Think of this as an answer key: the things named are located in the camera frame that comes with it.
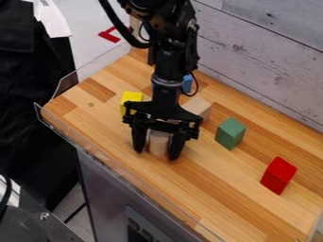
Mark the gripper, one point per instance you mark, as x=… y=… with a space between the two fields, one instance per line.
x=163 y=110

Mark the white block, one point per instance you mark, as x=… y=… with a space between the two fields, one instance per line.
x=159 y=143

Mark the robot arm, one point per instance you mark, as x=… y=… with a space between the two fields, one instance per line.
x=170 y=28

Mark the yellow block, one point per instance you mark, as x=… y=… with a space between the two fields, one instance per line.
x=130 y=100

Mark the beige block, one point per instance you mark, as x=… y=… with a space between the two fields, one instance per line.
x=198 y=107

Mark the blue block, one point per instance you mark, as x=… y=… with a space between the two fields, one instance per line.
x=187 y=83

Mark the green block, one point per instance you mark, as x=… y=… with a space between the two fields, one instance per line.
x=230 y=133

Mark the red block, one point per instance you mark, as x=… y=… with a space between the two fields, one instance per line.
x=278 y=175

